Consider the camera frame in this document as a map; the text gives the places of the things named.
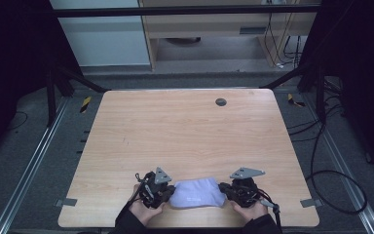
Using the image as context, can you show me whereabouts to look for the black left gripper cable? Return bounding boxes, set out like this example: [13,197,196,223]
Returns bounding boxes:
[126,173,148,213]

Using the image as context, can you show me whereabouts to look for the black curtain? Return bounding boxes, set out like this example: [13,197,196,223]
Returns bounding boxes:
[300,0,374,181]
[0,0,82,164]

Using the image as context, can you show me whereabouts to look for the yellow black tape strip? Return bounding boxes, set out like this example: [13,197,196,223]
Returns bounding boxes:
[286,93,306,108]
[79,96,93,114]

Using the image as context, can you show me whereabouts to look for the light wooden desk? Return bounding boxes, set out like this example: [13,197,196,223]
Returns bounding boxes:
[137,0,321,71]

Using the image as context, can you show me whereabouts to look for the hanging black cables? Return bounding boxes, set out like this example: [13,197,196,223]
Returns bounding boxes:
[263,12,304,69]

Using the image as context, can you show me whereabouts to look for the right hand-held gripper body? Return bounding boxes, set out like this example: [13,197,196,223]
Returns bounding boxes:
[226,167,267,209]

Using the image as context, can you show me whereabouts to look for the black metal stand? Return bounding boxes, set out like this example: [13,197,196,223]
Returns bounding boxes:
[258,62,328,124]
[44,62,111,129]

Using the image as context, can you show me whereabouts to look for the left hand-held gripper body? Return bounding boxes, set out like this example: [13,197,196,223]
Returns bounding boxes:
[134,166,173,210]

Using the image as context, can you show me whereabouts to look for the grey tape piece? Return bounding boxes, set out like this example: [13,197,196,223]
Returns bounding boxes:
[299,198,323,209]
[55,197,79,208]

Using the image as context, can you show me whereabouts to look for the person's right hand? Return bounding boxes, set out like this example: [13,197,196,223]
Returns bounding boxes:
[230,199,270,225]

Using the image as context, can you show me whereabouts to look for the person's left hand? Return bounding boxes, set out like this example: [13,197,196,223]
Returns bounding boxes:
[128,183,166,227]

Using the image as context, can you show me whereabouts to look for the black horizontal frame bar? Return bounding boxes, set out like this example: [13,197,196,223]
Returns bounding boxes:
[52,5,321,19]

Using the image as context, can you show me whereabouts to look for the black floor cables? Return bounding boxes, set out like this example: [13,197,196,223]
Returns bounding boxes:
[286,76,347,144]

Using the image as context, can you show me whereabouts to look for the thin black floor cable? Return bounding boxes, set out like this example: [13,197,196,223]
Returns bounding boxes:
[8,110,29,132]

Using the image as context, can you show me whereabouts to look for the white cabinet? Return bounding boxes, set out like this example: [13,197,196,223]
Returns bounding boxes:
[49,0,152,68]

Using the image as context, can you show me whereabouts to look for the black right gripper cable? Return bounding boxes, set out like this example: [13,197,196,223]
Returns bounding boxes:
[257,121,368,233]

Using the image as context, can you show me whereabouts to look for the aluminium floor rail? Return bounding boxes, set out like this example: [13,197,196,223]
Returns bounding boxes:
[0,97,70,234]
[303,93,374,234]

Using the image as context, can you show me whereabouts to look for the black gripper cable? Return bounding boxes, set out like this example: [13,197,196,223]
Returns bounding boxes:
[126,173,148,213]
[257,121,368,233]

